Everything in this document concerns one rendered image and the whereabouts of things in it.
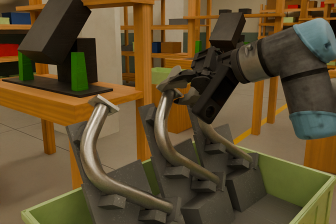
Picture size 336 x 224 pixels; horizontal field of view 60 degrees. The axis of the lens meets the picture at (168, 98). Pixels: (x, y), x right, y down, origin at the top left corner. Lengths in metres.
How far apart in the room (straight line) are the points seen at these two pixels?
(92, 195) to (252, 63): 0.39
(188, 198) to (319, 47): 0.46
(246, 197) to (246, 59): 0.44
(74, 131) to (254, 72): 0.36
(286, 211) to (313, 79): 0.46
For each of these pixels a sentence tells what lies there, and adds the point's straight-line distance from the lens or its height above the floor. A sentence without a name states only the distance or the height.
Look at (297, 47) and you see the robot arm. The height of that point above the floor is 1.29.
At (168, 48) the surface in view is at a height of 0.95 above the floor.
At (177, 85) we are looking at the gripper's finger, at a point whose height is 1.20.
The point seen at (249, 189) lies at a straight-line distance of 0.88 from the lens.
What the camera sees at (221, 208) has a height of 0.89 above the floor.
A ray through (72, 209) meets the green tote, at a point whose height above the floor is 0.92.
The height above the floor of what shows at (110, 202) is 1.01.
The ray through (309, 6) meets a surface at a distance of 10.59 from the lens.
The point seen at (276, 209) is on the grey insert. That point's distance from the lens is 0.89.
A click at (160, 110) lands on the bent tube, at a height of 1.14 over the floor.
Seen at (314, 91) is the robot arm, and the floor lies 1.22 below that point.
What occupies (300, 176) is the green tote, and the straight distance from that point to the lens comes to 0.89.
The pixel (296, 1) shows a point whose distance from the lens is 11.33.
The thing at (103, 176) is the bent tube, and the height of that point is 1.06.
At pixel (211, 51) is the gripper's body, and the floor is 1.28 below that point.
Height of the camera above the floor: 1.32
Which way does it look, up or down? 13 degrees down
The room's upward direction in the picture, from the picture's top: straight up
